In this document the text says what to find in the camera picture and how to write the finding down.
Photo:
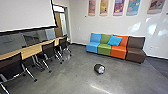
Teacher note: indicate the brown wooden door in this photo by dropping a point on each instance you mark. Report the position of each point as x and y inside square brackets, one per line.
[58, 25]

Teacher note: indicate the long wooden table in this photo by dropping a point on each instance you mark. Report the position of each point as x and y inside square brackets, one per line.
[26, 50]

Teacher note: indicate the cyan cushion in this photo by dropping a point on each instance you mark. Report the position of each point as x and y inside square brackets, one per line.
[114, 40]

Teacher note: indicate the black trash bag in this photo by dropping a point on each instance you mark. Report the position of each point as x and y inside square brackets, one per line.
[99, 68]

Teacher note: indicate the brown sofa seat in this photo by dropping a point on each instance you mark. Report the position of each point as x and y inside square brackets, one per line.
[136, 50]

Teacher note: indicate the green sofa seat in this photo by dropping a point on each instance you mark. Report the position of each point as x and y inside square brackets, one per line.
[104, 48]

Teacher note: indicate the orange pink wall poster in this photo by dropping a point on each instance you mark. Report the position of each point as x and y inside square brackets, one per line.
[92, 7]

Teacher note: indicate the yellow wall poster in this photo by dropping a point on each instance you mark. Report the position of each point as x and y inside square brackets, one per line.
[104, 7]

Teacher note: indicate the orange sofa seat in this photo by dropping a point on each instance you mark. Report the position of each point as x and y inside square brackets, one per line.
[119, 50]

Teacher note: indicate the blue sofa seat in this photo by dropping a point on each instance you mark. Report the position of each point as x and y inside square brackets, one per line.
[93, 45]

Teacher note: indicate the white projection screen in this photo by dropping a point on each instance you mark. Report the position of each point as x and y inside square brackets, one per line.
[23, 13]

